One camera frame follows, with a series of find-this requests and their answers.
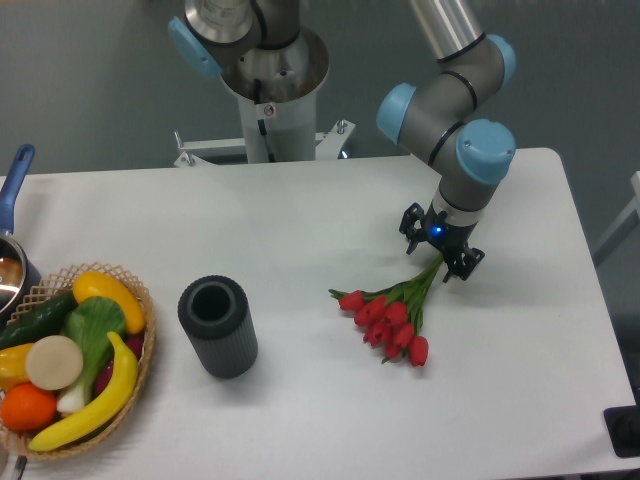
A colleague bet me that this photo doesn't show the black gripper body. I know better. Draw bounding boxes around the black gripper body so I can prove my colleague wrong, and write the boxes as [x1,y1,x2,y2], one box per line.
[422,208,476,258]

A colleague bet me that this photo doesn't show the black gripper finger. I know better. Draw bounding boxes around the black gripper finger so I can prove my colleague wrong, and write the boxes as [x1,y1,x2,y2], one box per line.
[399,203,426,255]
[443,245,485,283]

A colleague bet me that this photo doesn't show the red tulip bouquet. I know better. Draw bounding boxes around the red tulip bouquet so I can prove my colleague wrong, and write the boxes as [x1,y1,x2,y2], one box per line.
[329,254,444,367]

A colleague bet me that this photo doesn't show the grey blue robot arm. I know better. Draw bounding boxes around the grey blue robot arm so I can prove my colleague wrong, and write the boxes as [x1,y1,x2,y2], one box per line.
[168,1,516,279]

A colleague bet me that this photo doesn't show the dark grey ribbed vase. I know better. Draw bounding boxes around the dark grey ribbed vase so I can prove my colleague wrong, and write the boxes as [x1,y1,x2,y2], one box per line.
[177,275,259,379]

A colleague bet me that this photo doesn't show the black device at edge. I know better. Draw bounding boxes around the black device at edge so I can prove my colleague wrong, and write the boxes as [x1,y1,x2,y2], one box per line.
[603,405,639,458]

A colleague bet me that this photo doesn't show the dark red vegetable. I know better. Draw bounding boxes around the dark red vegetable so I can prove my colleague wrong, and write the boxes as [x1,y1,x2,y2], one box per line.
[94,333,144,397]

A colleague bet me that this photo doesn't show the yellow banana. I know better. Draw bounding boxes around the yellow banana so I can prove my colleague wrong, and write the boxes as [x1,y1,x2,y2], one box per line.
[28,331,138,452]

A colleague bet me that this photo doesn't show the yellow squash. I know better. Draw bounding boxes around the yellow squash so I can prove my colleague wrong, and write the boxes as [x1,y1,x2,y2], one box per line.
[72,270,146,335]

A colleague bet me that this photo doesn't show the green bok choy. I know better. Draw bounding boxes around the green bok choy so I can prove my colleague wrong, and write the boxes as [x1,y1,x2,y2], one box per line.
[57,296,126,416]

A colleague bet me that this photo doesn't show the green cucumber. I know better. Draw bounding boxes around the green cucumber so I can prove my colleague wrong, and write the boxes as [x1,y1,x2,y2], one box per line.
[1,291,77,350]

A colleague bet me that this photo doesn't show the beige round disc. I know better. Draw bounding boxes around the beige round disc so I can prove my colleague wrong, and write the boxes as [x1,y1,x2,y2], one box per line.
[25,335,84,391]

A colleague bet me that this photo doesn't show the yellow bell pepper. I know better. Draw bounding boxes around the yellow bell pepper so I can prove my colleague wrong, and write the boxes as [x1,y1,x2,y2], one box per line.
[0,343,34,392]

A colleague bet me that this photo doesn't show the orange fruit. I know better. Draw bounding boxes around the orange fruit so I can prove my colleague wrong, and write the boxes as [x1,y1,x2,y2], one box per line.
[1,383,57,432]

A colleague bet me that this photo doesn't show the woven wicker basket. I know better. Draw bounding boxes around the woven wicker basket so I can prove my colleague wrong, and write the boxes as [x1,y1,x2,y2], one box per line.
[1,262,156,461]

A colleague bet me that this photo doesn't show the white furniture frame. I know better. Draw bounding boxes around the white furniture frame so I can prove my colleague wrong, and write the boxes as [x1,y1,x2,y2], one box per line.
[592,171,639,268]

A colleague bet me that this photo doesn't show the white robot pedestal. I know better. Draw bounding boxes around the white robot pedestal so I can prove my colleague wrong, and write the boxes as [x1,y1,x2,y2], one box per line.
[174,92,356,167]

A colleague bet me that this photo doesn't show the blue handled saucepan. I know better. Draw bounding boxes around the blue handled saucepan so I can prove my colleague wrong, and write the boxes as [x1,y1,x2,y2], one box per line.
[1,144,41,329]

